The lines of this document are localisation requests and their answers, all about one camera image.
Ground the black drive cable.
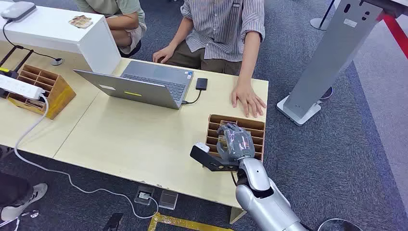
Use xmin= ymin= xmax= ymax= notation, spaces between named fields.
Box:
xmin=182 ymin=90 xmax=203 ymax=105

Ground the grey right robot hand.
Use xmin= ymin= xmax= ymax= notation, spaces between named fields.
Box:
xmin=217 ymin=122 xmax=256 ymax=162

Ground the small wooden slotted card holder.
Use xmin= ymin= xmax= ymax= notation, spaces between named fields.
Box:
xmin=205 ymin=114 xmax=266 ymax=162

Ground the yellow floor tape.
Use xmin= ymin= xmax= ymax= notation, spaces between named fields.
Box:
xmin=147 ymin=212 xmax=235 ymax=231

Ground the white power strip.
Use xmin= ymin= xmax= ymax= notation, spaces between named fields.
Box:
xmin=0 ymin=74 xmax=46 ymax=101

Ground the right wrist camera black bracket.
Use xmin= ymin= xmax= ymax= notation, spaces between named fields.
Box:
xmin=190 ymin=142 xmax=241 ymax=173

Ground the grey kiosk stand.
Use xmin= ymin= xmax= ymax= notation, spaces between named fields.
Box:
xmin=276 ymin=0 xmax=384 ymax=127

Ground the grey flat device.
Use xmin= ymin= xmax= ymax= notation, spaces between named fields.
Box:
xmin=0 ymin=1 xmax=37 ymax=23

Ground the white counter block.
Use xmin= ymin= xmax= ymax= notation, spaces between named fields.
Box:
xmin=0 ymin=4 xmax=122 ymax=76

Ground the white power cable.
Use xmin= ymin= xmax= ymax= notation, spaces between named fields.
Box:
xmin=13 ymin=93 xmax=159 ymax=220

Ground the stanchion post with round base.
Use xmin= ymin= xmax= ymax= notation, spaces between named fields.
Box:
xmin=309 ymin=0 xmax=336 ymax=32

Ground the large wooden slotted organizer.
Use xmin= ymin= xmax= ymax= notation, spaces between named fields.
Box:
xmin=6 ymin=64 xmax=77 ymax=120

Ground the person's left hand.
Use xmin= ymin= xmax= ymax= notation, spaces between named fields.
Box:
xmin=231 ymin=81 xmax=267 ymax=118

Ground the black desk stand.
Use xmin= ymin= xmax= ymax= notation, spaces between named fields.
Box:
xmin=0 ymin=45 xmax=35 ymax=80

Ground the floor socket box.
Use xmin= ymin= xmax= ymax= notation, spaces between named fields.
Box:
xmin=134 ymin=186 xmax=155 ymax=206

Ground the black object on floor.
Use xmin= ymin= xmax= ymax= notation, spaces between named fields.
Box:
xmin=102 ymin=212 xmax=124 ymax=231

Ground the thin black cable with puck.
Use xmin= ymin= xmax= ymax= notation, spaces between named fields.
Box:
xmin=2 ymin=19 xmax=64 ymax=66

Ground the red barrier belt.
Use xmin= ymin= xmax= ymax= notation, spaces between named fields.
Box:
xmin=376 ymin=12 xmax=408 ymax=61

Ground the person's right hand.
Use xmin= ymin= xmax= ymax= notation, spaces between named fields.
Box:
xmin=152 ymin=44 xmax=177 ymax=64

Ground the person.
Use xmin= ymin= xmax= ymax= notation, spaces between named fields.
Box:
xmin=74 ymin=0 xmax=148 ymax=59
xmin=0 ymin=172 xmax=49 ymax=222
xmin=152 ymin=0 xmax=267 ymax=118

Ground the grey laptop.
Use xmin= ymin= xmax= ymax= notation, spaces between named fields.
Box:
xmin=73 ymin=60 xmax=195 ymax=110

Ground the grey looped floor cable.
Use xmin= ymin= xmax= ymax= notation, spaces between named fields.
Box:
xmin=317 ymin=218 xmax=365 ymax=231

